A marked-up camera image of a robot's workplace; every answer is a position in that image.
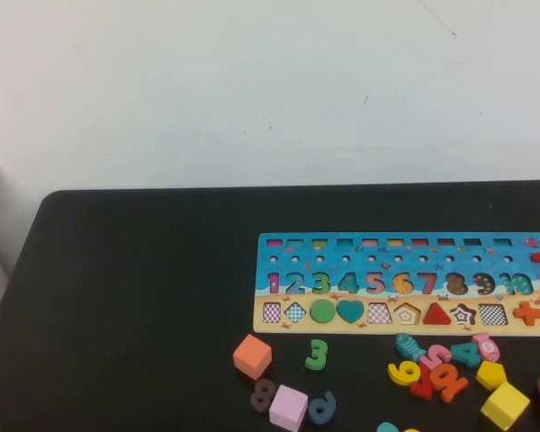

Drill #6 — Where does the lilac square block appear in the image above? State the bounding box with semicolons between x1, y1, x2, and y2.
268;383;310;432

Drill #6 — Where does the yellow square block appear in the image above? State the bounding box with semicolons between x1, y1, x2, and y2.
480;381;531;431

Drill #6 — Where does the red number seven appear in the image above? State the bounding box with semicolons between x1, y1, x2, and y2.
409;366;436;401

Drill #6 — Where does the colourful wooden puzzle board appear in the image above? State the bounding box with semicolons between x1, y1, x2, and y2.
252;231;540;338

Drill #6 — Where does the yellow number six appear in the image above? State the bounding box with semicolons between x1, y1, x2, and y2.
386;359;422;387

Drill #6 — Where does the green circle piece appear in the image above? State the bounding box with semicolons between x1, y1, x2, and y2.
309;298;337;325

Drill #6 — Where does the orange square block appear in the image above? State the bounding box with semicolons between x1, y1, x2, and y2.
232;333;274;382

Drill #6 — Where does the teal number four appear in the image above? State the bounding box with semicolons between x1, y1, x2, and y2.
449;341;482;368

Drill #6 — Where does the pink wooden fish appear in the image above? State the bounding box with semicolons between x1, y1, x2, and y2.
471;331;501;364

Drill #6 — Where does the orange plus sign piece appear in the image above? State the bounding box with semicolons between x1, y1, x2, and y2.
511;300;540;327

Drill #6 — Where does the green number three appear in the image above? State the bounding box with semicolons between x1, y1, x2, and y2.
304;338;329;373

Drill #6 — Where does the red triangle piece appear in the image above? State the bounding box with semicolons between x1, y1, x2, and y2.
421;301;453;326

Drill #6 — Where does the blue-grey number nine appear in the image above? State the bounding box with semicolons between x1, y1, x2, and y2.
308;390;338;427

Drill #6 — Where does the orange number ten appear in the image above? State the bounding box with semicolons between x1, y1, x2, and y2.
429;361;470;404

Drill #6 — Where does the yellow pentagon block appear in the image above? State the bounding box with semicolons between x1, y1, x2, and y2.
474;359;509;392

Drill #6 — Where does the teal wooden fish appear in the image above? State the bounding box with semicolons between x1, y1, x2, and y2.
394;332;428;364

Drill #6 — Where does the teal heart piece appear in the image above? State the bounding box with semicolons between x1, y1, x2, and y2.
336;299;366;325

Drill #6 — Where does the brown number eight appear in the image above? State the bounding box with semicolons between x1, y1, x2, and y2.
250;377;277;413

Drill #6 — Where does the pink number five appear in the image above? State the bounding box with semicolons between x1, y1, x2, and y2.
418;344;454;373

